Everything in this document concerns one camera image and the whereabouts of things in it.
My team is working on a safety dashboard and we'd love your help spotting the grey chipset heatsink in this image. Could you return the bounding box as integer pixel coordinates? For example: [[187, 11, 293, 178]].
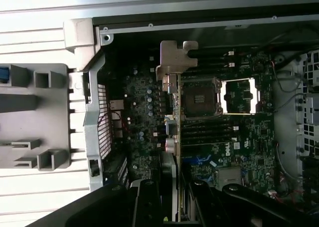
[[217, 168, 243, 188]]

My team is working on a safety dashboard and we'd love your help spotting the blue expansion slot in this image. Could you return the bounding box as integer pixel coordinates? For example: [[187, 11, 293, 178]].
[[190, 154, 214, 166]]

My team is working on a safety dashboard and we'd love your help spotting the green motherboard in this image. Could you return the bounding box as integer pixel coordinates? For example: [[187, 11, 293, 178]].
[[109, 47, 279, 213]]

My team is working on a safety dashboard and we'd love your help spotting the open black PC case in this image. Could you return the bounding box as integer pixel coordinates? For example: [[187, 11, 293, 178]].
[[62, 0, 319, 227]]

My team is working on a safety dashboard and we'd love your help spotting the CPU socket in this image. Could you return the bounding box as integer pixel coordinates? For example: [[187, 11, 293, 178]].
[[181, 77, 224, 120]]

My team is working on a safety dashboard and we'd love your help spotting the metal socket cover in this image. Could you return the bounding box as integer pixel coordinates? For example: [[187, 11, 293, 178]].
[[220, 78, 262, 115]]

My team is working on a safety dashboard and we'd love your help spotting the grey plastic parts rack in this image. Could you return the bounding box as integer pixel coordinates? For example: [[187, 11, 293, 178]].
[[0, 63, 69, 173]]

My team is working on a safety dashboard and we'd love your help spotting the large metal disk bay cage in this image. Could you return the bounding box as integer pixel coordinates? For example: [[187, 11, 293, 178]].
[[274, 49, 319, 163]]

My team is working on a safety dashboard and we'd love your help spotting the hard disk in blue caddy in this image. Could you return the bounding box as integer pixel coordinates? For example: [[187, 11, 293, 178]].
[[0, 66, 11, 85]]

